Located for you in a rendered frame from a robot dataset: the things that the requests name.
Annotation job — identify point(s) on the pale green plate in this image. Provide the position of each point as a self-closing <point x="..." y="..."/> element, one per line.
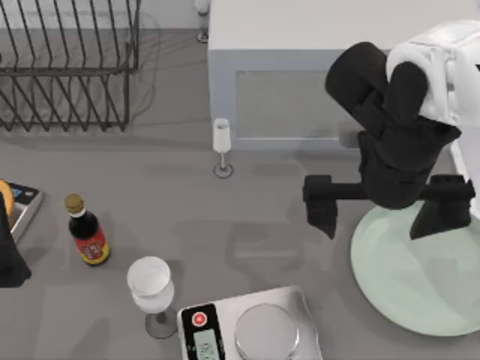
<point x="412" y="285"/>

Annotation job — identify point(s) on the silver scale with red button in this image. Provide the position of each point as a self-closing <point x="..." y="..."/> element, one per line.
<point x="270" y="326"/>

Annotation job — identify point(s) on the clear champagne flute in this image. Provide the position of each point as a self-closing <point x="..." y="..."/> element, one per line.
<point x="221" y="137"/>

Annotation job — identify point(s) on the large clear wine glass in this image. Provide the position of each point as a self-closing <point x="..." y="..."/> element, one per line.
<point x="150" y="288"/>

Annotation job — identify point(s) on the dark sauce bottle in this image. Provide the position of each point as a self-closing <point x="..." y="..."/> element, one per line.
<point x="87" y="232"/>

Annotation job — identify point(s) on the small clear wine glass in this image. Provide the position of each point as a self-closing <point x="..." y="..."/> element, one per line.
<point x="202" y="5"/>

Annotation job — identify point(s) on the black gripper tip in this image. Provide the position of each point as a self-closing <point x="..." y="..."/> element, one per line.
<point x="9" y="251"/>

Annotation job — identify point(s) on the yellow round object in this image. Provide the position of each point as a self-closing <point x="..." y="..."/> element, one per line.
<point x="6" y="195"/>

